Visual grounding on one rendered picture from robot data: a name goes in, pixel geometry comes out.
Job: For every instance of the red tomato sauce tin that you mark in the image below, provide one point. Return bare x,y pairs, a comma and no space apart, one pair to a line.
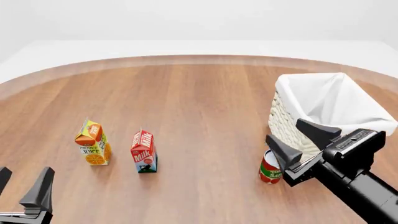
270,171

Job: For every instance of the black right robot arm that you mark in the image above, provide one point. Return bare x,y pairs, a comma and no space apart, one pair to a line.
367,198

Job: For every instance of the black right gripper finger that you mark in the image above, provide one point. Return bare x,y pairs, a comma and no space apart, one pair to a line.
317,131
284,152

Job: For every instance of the orange juice carton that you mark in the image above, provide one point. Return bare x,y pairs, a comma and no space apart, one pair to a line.
93,149

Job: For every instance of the red milk carton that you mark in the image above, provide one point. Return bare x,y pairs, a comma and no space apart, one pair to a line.
143,151

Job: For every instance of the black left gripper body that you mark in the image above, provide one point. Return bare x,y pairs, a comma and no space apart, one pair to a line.
25,217

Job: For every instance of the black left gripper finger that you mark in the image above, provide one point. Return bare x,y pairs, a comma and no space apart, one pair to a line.
4,177
38,192

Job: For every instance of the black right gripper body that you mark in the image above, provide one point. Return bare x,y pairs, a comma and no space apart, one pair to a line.
339,156

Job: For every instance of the woven basket with white liner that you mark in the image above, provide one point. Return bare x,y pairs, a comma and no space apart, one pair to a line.
314,102

